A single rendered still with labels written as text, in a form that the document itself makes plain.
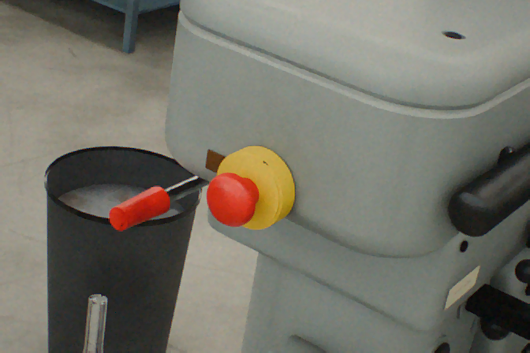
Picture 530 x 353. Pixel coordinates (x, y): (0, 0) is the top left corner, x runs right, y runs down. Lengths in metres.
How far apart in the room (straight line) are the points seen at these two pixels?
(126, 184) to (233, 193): 2.71
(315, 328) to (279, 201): 0.25
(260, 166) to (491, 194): 0.16
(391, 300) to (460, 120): 0.21
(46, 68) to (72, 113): 0.56
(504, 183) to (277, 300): 0.31
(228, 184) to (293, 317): 0.27
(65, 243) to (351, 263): 2.28
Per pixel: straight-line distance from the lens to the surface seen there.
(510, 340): 1.15
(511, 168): 0.78
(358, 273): 0.88
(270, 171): 0.75
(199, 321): 3.72
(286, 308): 0.99
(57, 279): 3.23
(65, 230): 3.10
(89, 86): 5.46
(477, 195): 0.73
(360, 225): 0.75
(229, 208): 0.75
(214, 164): 0.81
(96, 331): 1.40
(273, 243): 0.93
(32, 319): 3.65
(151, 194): 0.85
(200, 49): 0.79
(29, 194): 4.39
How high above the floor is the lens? 2.11
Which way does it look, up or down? 26 degrees down
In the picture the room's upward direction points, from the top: 10 degrees clockwise
